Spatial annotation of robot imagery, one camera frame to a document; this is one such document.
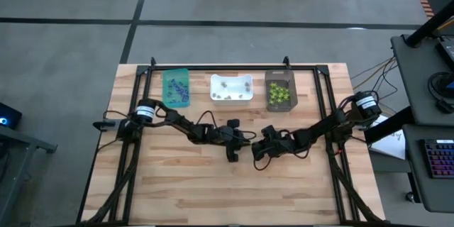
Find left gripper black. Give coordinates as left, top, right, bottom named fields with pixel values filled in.
left=212, top=118, right=253, bottom=163

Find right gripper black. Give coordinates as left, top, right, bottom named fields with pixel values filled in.
left=251, top=124, right=298, bottom=161

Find white plastic bin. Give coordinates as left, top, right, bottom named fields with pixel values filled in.
left=209, top=73, right=255, bottom=107

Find grey translucent plastic bin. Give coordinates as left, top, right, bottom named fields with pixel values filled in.
left=265, top=69, right=299, bottom=113

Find teal plastic bin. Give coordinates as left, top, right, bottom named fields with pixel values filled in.
left=162, top=67, right=192, bottom=109

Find white paper sheet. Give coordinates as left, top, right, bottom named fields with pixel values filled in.
left=368, top=115, right=406, bottom=160

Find black desk leg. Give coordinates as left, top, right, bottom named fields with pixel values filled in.
left=364, top=107, right=414, bottom=145

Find grey desk shelf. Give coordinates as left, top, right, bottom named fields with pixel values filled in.
left=402, top=123, right=454, bottom=214

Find grey desk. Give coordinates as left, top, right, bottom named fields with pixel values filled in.
left=391, top=34, right=454, bottom=127

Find black backlit keyboard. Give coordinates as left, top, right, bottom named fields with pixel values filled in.
left=420, top=138, right=454, bottom=180

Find black headphones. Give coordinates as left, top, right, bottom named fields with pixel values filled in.
left=427, top=71, right=454, bottom=115

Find black pole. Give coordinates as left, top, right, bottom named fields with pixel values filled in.
left=405, top=0, right=454, bottom=48

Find black flat device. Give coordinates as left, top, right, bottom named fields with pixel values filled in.
left=435, top=37, right=454, bottom=72

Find black box with blue light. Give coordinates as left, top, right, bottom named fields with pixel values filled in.
left=0, top=101, right=23, bottom=131

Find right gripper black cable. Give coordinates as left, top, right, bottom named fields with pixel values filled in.
left=253, top=148, right=311, bottom=172

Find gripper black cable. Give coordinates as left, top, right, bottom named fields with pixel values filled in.
left=253, top=148, right=311, bottom=172
left=196, top=110, right=258, bottom=140

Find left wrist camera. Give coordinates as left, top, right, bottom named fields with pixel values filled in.
left=216, top=126, right=235, bottom=142

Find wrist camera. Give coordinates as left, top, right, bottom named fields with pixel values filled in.
left=216, top=126, right=235, bottom=142
left=276, top=134, right=294, bottom=150

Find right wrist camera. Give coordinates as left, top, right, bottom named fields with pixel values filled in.
left=276, top=134, right=294, bottom=150

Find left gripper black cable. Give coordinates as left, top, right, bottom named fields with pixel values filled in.
left=196, top=110, right=258, bottom=140

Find black aluminium table frame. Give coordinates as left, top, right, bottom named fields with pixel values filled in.
left=76, top=56, right=387, bottom=227

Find orange cable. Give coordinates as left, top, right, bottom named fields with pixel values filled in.
left=350, top=56, right=397, bottom=92

